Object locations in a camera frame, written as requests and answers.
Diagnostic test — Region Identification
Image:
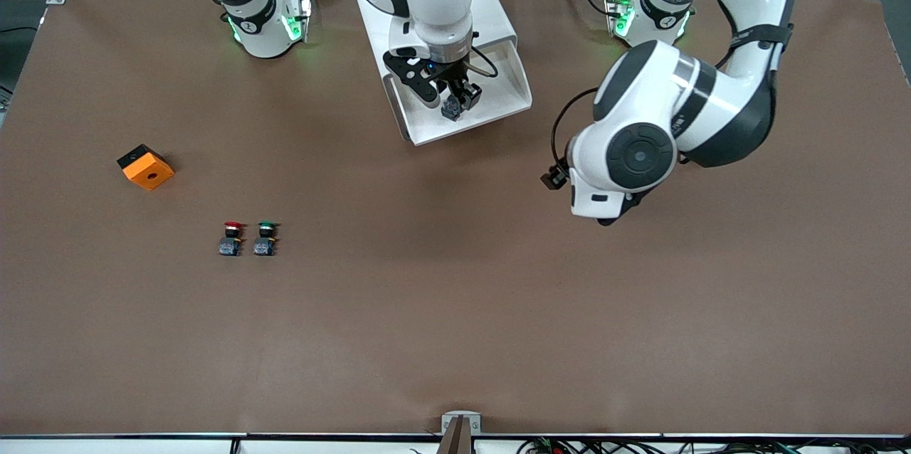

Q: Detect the green push button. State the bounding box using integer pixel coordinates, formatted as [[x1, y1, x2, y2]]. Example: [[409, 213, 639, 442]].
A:
[[253, 221, 280, 258]]

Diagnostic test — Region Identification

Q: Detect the red push button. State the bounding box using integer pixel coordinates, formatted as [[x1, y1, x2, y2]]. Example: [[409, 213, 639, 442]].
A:
[[218, 221, 245, 258]]

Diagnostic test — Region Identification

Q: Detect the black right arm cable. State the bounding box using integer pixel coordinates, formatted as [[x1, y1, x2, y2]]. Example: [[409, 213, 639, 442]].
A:
[[466, 45, 500, 79]]

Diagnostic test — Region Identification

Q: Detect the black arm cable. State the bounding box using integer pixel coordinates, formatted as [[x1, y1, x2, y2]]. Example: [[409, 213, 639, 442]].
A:
[[466, 45, 500, 79], [550, 88, 602, 170]]

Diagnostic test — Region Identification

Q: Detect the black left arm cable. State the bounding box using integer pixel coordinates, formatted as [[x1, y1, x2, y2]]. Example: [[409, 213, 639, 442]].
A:
[[550, 88, 602, 170]]

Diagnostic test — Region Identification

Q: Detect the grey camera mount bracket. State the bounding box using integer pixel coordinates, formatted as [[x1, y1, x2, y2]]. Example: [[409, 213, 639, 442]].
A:
[[441, 410, 482, 454]]

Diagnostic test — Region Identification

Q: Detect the orange button enclosure box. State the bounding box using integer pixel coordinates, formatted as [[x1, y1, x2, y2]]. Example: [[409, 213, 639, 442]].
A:
[[117, 144, 175, 191]]

